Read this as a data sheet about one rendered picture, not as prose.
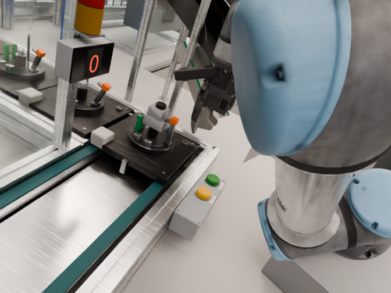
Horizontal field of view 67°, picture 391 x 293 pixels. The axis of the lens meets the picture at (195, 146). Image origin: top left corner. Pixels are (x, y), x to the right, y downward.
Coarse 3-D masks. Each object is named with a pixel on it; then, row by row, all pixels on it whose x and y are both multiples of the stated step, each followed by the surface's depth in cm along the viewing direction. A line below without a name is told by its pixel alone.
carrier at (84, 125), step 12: (84, 84) 88; (84, 96) 89; (96, 96) 95; (108, 96) 101; (84, 108) 86; (96, 108) 88; (108, 108) 95; (84, 120) 85; (96, 120) 87; (108, 120) 89; (120, 120) 94; (84, 132) 80
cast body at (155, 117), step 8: (152, 104) 81; (160, 104) 81; (144, 112) 84; (152, 112) 80; (160, 112) 80; (168, 112) 83; (144, 120) 83; (152, 120) 82; (160, 120) 81; (160, 128) 82
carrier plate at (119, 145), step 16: (112, 128) 86; (128, 128) 89; (112, 144) 80; (128, 144) 82; (176, 144) 90; (192, 144) 94; (144, 160) 79; (160, 160) 81; (176, 160) 84; (160, 176) 76
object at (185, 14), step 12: (168, 0) 94; (180, 0) 92; (192, 0) 90; (180, 12) 93; (192, 12) 91; (216, 12) 100; (192, 24) 92; (204, 24) 90; (216, 24) 101; (204, 36) 91; (216, 36) 102; (204, 48) 92
